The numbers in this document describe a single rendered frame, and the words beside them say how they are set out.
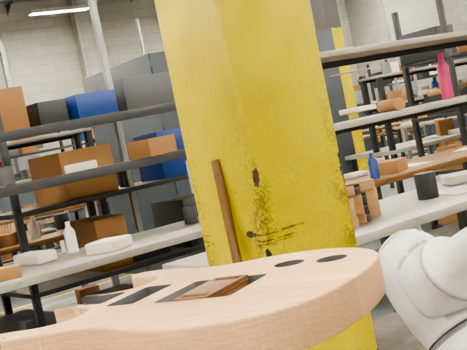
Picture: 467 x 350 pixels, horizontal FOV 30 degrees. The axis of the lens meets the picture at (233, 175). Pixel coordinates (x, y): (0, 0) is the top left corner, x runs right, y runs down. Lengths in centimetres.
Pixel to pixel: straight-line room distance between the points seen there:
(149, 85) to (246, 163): 437
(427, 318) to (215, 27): 101
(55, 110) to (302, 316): 514
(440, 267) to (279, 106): 94
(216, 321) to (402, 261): 47
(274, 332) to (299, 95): 131
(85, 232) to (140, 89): 109
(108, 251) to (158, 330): 396
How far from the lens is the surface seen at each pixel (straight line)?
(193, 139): 216
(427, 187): 436
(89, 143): 687
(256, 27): 205
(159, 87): 638
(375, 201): 407
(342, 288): 88
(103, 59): 617
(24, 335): 98
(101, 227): 595
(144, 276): 121
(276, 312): 83
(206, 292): 98
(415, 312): 124
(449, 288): 120
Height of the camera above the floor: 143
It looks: 3 degrees down
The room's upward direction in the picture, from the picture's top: 11 degrees counter-clockwise
